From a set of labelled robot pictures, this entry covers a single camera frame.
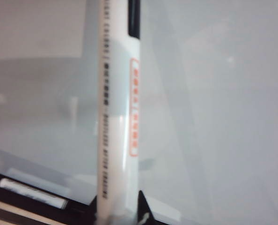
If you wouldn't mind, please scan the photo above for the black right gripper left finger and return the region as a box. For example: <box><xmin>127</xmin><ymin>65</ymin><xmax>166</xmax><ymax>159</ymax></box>
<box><xmin>88</xmin><ymin>199</ymin><xmax>100</xmax><ymax>225</ymax></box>

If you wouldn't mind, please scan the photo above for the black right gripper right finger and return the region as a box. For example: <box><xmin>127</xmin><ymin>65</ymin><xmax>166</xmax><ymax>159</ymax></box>
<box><xmin>135</xmin><ymin>189</ymin><xmax>158</xmax><ymax>225</ymax></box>

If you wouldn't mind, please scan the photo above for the white marker pen barcode label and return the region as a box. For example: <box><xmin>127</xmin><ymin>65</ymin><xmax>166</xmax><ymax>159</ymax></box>
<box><xmin>0</xmin><ymin>177</ymin><xmax>69</xmax><ymax>210</ymax></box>

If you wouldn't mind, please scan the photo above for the large glass whiteboard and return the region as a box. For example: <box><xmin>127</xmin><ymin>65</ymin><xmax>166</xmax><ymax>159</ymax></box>
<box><xmin>0</xmin><ymin>0</ymin><xmax>278</xmax><ymax>225</ymax></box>

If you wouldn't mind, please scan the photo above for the white marker pen orange label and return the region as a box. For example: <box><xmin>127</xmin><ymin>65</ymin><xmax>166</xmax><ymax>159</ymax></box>
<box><xmin>95</xmin><ymin>0</ymin><xmax>141</xmax><ymax>225</ymax></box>

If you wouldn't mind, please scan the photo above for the black whiteboard pen tray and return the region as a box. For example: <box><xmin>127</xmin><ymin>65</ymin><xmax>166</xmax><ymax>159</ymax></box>
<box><xmin>0</xmin><ymin>170</ymin><xmax>180</xmax><ymax>225</ymax></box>

